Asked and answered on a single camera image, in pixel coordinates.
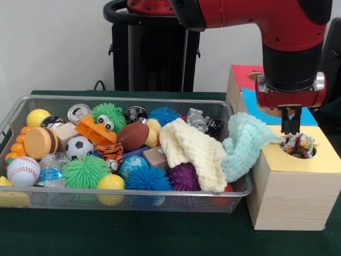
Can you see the blue globe ball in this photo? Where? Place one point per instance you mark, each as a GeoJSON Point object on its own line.
{"type": "Point", "coordinates": [133, 166]}

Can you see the small soccer ball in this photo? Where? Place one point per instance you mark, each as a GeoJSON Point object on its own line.
{"type": "Point", "coordinates": [79, 148]}

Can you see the silver mesh bin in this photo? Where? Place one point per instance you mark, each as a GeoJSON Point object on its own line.
{"type": "Point", "coordinates": [66, 202]}

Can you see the black chair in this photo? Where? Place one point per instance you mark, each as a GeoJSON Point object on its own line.
{"type": "Point", "coordinates": [333, 66]}

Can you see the wooden box with three holes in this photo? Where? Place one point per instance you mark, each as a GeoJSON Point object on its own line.
{"type": "Point", "coordinates": [293, 200]}

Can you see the cream waffle cloth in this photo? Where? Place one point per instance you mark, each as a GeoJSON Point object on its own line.
{"type": "Point", "coordinates": [197, 152]}

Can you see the brown toy football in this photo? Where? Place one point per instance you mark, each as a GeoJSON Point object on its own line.
{"type": "Point", "coordinates": [132, 136]}

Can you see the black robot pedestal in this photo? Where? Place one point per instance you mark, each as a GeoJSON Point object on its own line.
{"type": "Point", "coordinates": [157, 58]}

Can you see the colourful patterned cloth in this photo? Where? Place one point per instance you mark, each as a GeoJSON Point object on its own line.
{"type": "Point", "coordinates": [298, 145]}

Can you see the light blue waffle cloth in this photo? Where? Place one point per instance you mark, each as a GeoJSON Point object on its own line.
{"type": "Point", "coordinates": [245, 141]}

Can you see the white baseball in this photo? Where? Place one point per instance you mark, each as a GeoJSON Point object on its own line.
{"type": "Point", "coordinates": [23, 170]}

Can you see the green cloth side table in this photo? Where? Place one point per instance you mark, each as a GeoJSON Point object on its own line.
{"type": "Point", "coordinates": [334, 112]}

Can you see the round wooden burger toy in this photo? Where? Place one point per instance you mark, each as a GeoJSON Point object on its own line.
{"type": "Point", "coordinates": [40, 142]}

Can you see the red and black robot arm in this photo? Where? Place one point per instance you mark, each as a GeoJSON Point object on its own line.
{"type": "Point", "coordinates": [266, 21]}

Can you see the green spiky rubber ball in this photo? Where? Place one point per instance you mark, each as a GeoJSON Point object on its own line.
{"type": "Point", "coordinates": [85, 170]}

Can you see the purple spiky monster ball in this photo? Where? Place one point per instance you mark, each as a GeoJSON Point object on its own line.
{"type": "Point", "coordinates": [182, 177]}

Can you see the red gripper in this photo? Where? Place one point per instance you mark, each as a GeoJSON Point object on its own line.
{"type": "Point", "coordinates": [290, 97]}

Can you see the yellow ball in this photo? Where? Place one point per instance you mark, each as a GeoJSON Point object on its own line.
{"type": "Point", "coordinates": [110, 182]}

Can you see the dark green table cloth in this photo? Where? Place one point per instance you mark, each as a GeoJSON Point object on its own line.
{"type": "Point", "coordinates": [133, 234]}

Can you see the blue spiky rubber ball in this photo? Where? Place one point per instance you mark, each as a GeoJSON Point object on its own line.
{"type": "Point", "coordinates": [163, 116]}
{"type": "Point", "coordinates": [147, 179]}

